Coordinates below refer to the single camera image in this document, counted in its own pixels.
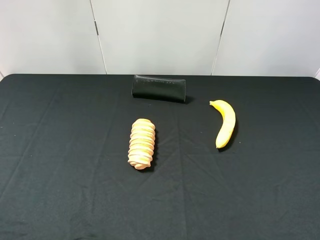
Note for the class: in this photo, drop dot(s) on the yellow banana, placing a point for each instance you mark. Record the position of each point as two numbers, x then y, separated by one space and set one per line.
228 122

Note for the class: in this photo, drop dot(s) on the twisted orange bread roll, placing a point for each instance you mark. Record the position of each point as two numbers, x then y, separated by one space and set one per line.
141 144

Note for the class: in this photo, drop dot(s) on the black leather case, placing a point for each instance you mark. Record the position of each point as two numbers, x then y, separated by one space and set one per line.
157 88

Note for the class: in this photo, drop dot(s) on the black tablecloth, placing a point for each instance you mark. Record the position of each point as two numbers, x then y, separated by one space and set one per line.
64 171

